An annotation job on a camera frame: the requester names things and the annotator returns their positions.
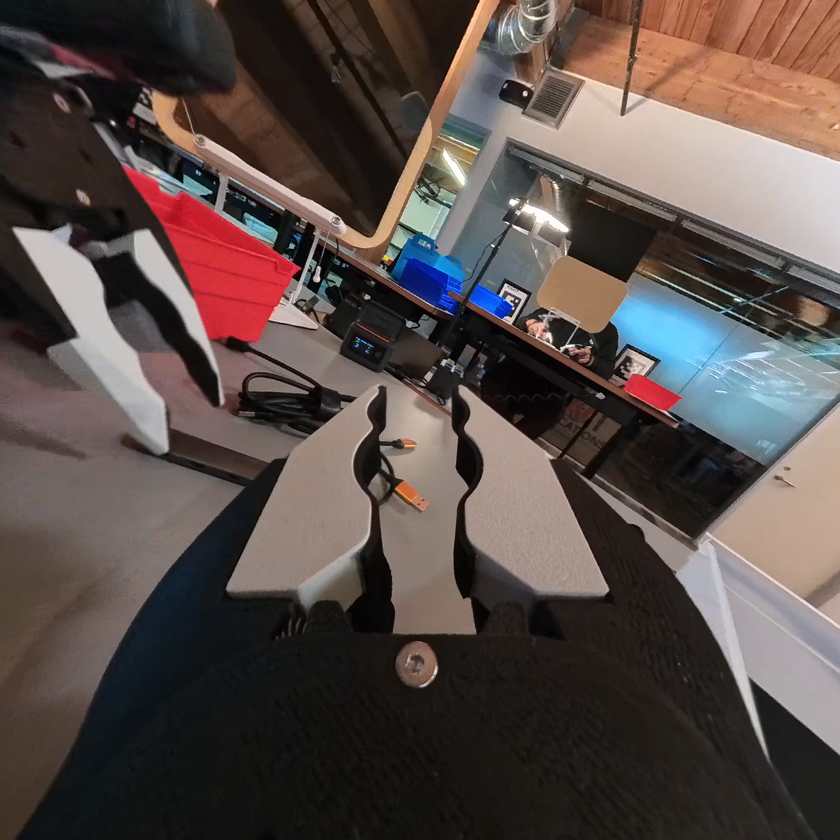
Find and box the small red bin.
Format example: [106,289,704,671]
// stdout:
[622,373,683,412]

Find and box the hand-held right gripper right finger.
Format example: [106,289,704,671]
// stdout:
[451,385,611,608]

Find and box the clear plastic bin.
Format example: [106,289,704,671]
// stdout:
[676,535,840,756]

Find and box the black cable with orange plugs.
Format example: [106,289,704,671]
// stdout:
[225,336,432,514]

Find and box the wood-rimmed dark panel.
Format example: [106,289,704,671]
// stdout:
[151,0,503,265]

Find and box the white panel stand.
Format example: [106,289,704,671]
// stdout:
[192,134,349,331]

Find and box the cream door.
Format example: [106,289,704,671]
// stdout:
[710,406,840,608]

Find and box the black power station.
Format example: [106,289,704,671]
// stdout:
[339,301,406,375]

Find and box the blue plastic bin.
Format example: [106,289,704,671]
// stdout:
[467,283,514,320]

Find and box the air vent grille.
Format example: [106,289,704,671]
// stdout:
[521,66,586,130]

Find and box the red plastic bin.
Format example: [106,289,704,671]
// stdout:
[121,164,303,342]

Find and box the silver air duct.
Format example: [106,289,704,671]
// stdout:
[482,0,578,63]

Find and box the studio light on stand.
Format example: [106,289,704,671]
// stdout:
[459,196,571,329]

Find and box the black wall screen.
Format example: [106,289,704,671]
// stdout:
[567,200,659,283]

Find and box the dark grey usb hub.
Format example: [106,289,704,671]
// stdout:
[122,427,268,488]

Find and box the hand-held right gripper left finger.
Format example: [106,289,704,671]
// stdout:
[225,385,396,635]

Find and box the printed marker frame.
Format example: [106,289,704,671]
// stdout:
[497,279,532,322]
[610,343,660,388]

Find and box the black charger block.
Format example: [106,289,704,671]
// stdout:
[428,357,471,403]

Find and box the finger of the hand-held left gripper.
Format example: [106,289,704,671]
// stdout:
[133,228,226,408]
[12,225,173,455]

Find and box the stack of blue bins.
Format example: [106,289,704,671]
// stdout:
[392,233,466,312]

